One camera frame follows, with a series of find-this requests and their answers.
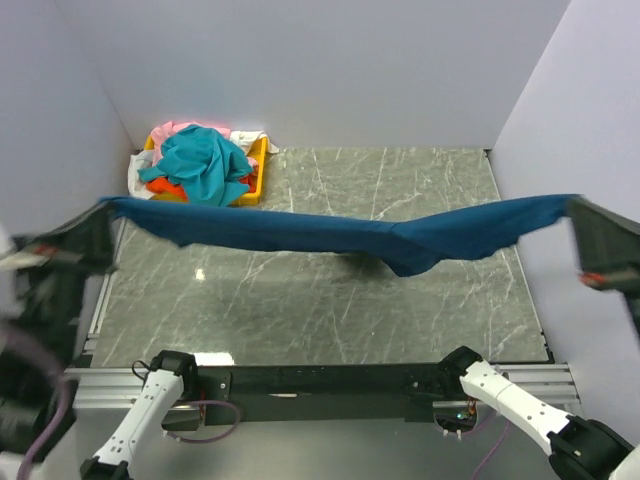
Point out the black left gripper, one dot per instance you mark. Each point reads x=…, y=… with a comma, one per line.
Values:
x=84, y=242

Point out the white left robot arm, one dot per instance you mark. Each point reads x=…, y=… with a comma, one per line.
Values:
x=38, y=438

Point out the pink t-shirt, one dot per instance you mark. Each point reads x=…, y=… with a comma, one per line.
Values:
x=160, y=134

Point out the dark blue t-shirt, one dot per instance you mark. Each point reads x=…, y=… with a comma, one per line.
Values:
x=408, y=248

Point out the orange t-shirt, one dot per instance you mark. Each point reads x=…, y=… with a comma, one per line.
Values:
x=162, y=186

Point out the yellow plastic bin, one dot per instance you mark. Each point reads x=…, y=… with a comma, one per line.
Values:
x=259, y=150

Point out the white t-shirt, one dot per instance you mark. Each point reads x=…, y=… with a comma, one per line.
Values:
x=144, y=158

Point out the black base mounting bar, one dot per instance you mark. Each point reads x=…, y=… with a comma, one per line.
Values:
x=329, y=392

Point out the teal t-shirt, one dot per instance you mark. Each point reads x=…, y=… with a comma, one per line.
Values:
x=208, y=167

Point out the aluminium frame rail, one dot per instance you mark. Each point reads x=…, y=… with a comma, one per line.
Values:
x=99, y=391

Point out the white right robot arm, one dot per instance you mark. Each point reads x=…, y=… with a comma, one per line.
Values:
x=576, y=448

